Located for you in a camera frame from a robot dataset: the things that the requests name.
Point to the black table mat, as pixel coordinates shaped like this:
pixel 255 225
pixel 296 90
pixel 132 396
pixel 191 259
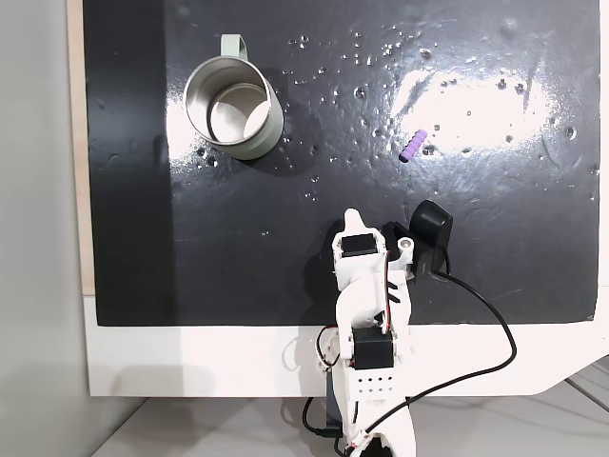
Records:
pixel 238 247

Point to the black oval camera box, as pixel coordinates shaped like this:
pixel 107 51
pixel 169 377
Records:
pixel 430 226

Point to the purple ribbed pen grip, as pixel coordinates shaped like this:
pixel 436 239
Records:
pixel 412 146

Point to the steel mug with green outside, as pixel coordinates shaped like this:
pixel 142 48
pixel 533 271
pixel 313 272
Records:
pixel 267 135

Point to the pale wooden board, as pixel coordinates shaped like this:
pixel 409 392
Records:
pixel 78 143

